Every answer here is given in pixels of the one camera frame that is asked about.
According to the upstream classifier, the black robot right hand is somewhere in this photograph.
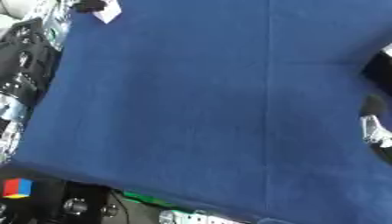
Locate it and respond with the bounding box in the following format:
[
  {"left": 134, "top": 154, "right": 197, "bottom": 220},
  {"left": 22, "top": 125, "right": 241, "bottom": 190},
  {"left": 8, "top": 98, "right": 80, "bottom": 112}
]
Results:
[{"left": 358, "top": 43, "right": 392, "bottom": 165}]

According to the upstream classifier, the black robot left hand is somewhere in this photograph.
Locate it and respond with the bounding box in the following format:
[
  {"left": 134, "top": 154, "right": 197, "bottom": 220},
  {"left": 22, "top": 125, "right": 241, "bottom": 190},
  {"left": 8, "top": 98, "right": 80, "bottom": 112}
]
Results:
[{"left": 0, "top": 166, "right": 124, "bottom": 224}]

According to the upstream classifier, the red blue yellow cube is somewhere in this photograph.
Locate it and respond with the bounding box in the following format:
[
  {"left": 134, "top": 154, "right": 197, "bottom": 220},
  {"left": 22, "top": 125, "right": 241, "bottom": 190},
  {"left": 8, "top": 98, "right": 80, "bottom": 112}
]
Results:
[{"left": 1, "top": 178, "right": 36, "bottom": 200}]

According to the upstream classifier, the black box with white inside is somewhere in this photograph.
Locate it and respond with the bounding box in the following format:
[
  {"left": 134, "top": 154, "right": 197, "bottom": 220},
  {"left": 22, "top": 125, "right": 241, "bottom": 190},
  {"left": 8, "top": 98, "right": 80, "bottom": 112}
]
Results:
[{"left": 72, "top": 0, "right": 124, "bottom": 25}]

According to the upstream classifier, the silver green robot frame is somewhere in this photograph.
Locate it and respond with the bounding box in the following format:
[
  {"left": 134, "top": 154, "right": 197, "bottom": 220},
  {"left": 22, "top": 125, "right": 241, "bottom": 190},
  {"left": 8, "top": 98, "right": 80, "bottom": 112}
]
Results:
[{"left": 121, "top": 191, "right": 247, "bottom": 224}]

